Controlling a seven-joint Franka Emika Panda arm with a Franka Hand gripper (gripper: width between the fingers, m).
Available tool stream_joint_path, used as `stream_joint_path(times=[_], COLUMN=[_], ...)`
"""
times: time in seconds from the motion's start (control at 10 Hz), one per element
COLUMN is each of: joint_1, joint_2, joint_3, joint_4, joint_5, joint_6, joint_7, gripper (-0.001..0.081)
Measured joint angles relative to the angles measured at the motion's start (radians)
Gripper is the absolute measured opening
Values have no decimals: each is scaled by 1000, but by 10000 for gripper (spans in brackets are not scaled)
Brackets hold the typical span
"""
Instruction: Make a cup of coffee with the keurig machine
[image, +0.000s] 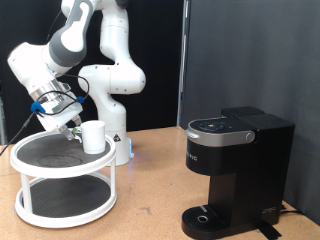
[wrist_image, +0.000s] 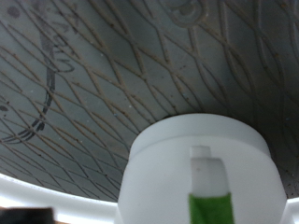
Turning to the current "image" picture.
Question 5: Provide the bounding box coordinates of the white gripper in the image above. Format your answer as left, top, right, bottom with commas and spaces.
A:
35, 99, 84, 142

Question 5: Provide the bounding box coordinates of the black Keurig coffee machine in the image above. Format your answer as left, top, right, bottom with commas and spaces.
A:
181, 106, 296, 240

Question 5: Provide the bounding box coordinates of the white two-tier turntable stand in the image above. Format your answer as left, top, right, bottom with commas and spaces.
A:
9, 127, 118, 230

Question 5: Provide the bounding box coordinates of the grey metal vertical pole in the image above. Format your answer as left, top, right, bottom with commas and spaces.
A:
176, 0, 191, 128

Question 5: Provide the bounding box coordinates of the black tape strip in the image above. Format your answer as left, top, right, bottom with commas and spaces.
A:
254, 222, 283, 240

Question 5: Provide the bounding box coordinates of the white mug green handle mark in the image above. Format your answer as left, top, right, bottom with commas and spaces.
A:
71, 120, 107, 155

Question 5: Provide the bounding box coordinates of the blue cable clip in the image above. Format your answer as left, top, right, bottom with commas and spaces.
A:
30, 101, 47, 115

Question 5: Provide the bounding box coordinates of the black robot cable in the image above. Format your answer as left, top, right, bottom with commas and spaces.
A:
0, 9, 91, 157

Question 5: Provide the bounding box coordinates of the grey metal frame post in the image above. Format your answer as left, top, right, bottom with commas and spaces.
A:
0, 95, 7, 146

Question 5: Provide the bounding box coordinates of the black machine power cable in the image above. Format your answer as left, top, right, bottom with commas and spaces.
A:
279, 203, 308, 216

